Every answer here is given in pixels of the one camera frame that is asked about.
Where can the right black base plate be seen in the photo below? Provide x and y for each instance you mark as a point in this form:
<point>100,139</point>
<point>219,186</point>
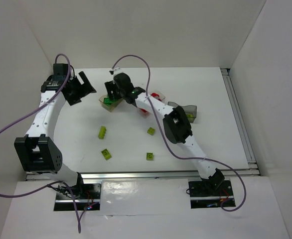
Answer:
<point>202,198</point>

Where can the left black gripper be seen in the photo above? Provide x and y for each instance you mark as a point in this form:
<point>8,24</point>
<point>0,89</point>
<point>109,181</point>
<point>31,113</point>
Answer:
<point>74,90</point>

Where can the red lego pair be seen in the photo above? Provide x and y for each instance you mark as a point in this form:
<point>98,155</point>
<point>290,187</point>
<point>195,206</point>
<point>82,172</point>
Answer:
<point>156,96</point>

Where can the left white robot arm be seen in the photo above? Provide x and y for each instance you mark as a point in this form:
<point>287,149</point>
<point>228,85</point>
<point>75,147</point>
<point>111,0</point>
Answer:
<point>36,150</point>

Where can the orange transparent container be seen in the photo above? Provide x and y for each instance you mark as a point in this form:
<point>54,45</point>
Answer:
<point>111,107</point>

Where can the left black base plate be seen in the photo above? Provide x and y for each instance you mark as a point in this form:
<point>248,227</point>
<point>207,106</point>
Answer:
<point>89,198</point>

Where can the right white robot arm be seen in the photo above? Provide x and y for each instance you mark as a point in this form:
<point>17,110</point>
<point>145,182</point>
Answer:
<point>176,126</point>

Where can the grey transparent container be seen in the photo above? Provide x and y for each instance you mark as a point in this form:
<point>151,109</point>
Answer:
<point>190,109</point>

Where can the dark green lego attached red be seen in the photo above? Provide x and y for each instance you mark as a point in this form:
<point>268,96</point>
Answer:
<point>108,101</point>

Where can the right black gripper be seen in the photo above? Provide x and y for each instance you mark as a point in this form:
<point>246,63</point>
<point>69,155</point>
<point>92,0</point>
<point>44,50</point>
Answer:
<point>112,87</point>

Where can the aluminium rail right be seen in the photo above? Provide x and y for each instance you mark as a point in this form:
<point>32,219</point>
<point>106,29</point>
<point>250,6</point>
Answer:
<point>238,116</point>

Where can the aluminium rail front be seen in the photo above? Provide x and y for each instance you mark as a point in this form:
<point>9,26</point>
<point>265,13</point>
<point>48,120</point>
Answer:
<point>148,175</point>

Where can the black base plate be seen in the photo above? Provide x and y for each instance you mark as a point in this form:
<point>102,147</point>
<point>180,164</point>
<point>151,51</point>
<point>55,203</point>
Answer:
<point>89,198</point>
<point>202,198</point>

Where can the lime lego long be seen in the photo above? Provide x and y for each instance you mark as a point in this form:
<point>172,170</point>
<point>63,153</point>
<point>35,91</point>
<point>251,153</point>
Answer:
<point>102,132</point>

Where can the aluminium rail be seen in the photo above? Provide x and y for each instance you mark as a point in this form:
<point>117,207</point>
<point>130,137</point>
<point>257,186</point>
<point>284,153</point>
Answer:
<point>238,116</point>
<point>148,175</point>

